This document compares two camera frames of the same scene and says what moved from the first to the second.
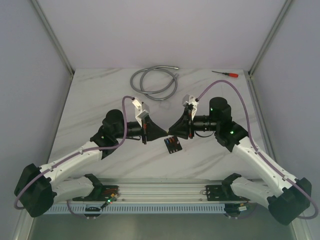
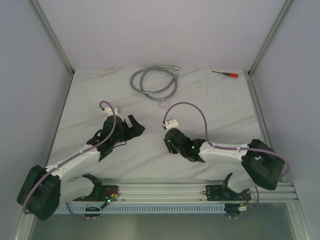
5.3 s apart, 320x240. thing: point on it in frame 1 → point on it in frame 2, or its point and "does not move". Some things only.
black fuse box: [173, 144] does not move
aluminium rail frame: [162, 190] does not move
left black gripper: [144, 132] → [128, 129]
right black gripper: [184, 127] → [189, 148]
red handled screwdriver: [230, 74] does not move
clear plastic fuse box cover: [164, 105] does not move
